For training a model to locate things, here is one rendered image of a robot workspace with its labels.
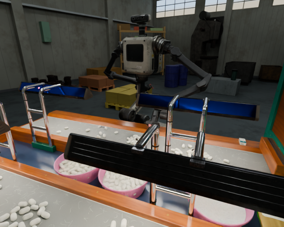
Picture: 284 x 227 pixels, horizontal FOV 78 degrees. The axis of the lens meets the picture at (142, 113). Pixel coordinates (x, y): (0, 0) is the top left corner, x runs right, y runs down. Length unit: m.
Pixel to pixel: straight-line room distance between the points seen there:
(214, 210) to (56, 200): 0.67
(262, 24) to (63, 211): 10.39
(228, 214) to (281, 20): 10.02
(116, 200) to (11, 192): 0.49
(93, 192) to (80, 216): 0.10
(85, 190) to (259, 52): 10.15
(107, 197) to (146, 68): 1.18
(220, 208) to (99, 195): 0.51
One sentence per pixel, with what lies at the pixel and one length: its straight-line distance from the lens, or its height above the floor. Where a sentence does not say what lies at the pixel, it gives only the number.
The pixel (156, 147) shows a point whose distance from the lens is 0.64.
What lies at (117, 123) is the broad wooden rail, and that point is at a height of 0.76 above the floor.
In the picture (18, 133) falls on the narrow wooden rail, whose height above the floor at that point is 0.74.
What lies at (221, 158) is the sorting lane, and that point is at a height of 0.74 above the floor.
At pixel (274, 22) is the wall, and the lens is 10.55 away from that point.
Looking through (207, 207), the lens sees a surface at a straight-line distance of 0.88.
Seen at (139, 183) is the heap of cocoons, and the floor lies 0.73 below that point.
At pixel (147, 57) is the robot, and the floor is 1.28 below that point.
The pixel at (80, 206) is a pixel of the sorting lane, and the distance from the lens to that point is 0.87.
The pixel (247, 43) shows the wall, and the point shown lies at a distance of 10.58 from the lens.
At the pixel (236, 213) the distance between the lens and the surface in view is 0.91.
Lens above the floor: 1.36
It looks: 20 degrees down
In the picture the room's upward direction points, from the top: straight up
